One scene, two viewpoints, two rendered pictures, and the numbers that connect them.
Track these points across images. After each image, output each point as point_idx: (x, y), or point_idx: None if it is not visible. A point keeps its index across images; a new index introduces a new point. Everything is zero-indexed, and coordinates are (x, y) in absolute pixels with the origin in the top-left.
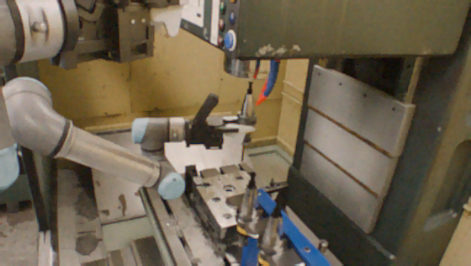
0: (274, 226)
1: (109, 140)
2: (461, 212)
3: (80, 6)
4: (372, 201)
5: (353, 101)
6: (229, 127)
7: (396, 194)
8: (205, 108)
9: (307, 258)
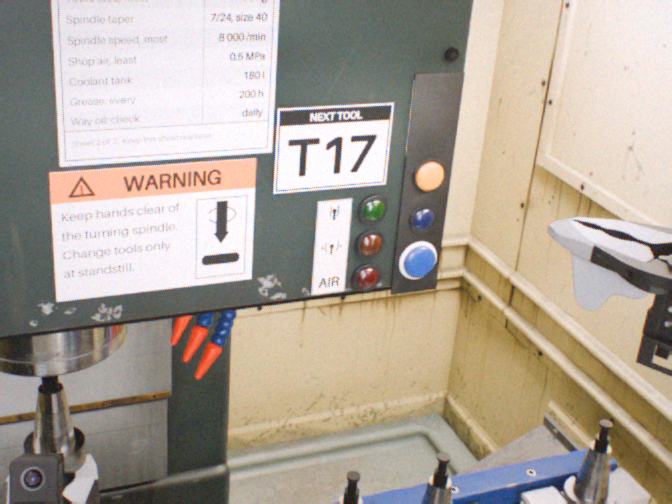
0: (451, 496)
1: None
2: None
3: None
4: (154, 413)
5: None
6: (86, 497)
7: (186, 364)
8: (58, 501)
9: (475, 493)
